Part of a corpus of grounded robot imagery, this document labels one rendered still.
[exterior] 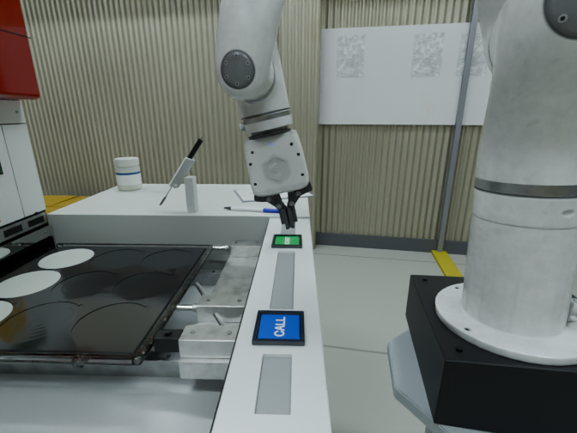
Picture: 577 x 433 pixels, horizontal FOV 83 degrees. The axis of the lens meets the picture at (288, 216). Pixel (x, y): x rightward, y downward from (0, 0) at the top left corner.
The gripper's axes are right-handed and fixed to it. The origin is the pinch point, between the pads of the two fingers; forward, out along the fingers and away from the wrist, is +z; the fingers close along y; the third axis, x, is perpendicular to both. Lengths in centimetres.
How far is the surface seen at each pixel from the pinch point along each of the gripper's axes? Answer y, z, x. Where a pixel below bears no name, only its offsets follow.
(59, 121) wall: -228, -57, 273
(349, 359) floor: 7, 105, 79
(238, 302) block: -9.6, 8.5, -12.7
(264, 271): -4.3, 4.3, -11.9
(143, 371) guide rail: -24.1, 13.3, -19.2
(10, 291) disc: -49.0, 0.9, -9.1
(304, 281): 1.6, 5.6, -15.0
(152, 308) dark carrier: -22.9, 6.5, -13.6
